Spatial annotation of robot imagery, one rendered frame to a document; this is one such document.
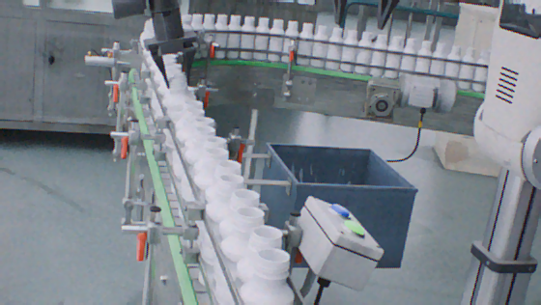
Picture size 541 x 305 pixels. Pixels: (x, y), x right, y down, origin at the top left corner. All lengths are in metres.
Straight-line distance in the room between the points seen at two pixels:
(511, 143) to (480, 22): 3.88
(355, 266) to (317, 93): 1.94
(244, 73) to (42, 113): 2.04
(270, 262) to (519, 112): 0.73
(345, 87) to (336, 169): 0.91
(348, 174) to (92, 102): 2.77
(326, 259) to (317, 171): 1.04
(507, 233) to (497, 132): 0.20
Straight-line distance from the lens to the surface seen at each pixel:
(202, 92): 1.89
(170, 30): 1.38
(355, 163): 2.04
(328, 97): 2.90
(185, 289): 1.05
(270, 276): 0.78
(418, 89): 2.75
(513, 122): 1.39
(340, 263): 1.00
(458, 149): 5.41
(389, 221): 1.79
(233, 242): 0.89
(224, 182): 0.98
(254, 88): 2.88
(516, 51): 1.40
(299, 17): 6.67
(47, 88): 4.57
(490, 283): 1.52
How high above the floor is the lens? 1.50
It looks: 17 degrees down
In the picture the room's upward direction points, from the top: 8 degrees clockwise
